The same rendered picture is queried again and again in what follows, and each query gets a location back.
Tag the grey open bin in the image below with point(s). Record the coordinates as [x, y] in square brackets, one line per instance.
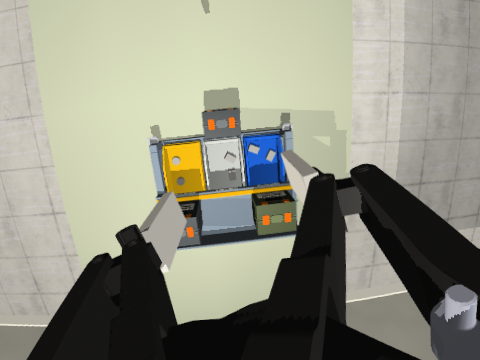
[216, 167]

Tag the blue bin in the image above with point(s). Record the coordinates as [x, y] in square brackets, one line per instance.
[260, 170]

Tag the black case with handle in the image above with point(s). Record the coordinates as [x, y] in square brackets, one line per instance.
[193, 230]

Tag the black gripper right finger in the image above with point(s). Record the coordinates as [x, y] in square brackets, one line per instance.
[438, 266]

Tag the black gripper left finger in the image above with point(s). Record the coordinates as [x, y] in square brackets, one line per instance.
[79, 330]

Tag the dark grey metal shelf rack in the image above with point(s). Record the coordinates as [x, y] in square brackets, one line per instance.
[226, 220]

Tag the yellow vertical bar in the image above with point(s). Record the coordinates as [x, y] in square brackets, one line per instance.
[233, 193]

